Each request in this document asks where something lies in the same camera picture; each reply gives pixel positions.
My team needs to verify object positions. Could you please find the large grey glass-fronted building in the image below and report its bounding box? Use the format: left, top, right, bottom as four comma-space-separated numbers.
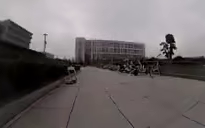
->
74, 36, 146, 66

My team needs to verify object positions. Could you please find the white parked scooter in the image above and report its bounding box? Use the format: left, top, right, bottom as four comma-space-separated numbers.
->
64, 65, 78, 85

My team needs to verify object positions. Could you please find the row of parked bicycles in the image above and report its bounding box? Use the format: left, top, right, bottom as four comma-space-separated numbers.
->
102, 58, 162, 78

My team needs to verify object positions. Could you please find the grey concrete slab pavement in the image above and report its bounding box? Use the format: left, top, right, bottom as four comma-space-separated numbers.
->
2, 65, 205, 128

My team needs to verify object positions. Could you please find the tall lamp pole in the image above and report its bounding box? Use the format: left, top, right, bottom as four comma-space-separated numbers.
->
42, 32, 49, 54

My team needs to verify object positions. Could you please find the tall dark tree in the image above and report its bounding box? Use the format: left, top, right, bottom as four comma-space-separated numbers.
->
159, 33, 178, 61

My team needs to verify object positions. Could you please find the dark trimmed hedge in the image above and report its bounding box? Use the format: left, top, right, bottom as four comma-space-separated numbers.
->
0, 39, 78, 107

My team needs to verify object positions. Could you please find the dark low hedge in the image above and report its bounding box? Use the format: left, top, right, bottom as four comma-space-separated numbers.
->
158, 55, 205, 83

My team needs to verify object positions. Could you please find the grey stone kerb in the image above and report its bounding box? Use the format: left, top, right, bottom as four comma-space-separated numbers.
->
0, 77, 67, 128

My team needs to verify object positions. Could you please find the grey multi-storey building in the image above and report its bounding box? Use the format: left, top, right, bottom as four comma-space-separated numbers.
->
0, 15, 34, 50

